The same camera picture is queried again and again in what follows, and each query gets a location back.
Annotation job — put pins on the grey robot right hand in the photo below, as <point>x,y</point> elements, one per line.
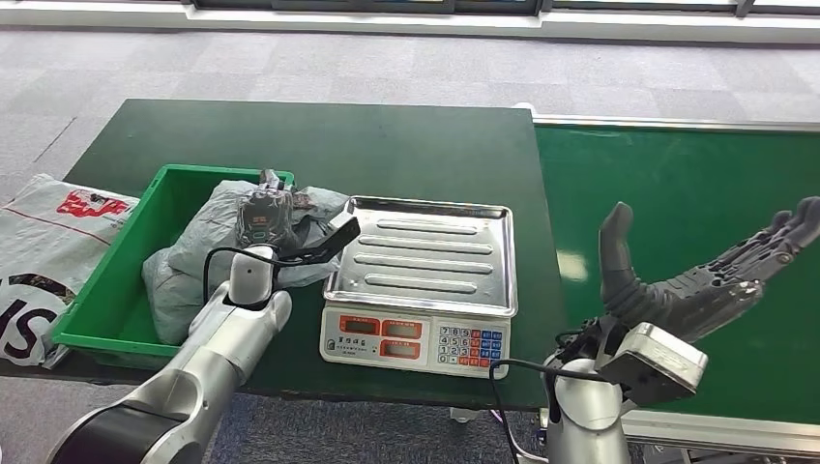
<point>692,301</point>

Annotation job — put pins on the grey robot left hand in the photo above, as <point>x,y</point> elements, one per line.
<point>264,218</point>

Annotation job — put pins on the grey mailer package red print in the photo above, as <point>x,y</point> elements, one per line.
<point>211,224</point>

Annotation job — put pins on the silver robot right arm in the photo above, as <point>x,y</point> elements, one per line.
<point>586,416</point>

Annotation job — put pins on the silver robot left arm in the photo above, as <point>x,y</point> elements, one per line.
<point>205,358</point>

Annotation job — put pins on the plain grey plastic mailer package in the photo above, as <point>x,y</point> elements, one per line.
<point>170,301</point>

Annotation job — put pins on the green conveyor belt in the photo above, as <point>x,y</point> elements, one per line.
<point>673,166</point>

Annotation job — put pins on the dark green table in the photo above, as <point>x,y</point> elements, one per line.
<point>397,147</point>

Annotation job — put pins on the white electronic scale steel tray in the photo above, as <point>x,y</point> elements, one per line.
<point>423,256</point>

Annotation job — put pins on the green plastic crate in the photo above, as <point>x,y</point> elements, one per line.
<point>109,301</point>

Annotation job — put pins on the large white printed sack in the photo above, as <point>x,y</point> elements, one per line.
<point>45,250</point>

